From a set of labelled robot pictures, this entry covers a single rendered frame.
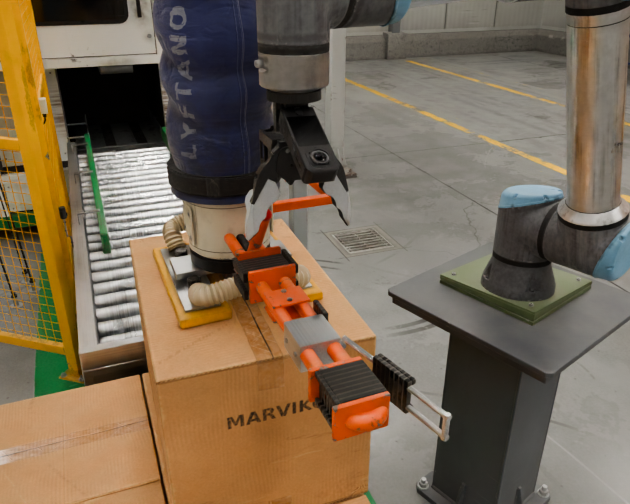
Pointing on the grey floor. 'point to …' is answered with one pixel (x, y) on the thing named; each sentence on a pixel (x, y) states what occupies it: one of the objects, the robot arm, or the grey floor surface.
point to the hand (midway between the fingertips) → (301, 235)
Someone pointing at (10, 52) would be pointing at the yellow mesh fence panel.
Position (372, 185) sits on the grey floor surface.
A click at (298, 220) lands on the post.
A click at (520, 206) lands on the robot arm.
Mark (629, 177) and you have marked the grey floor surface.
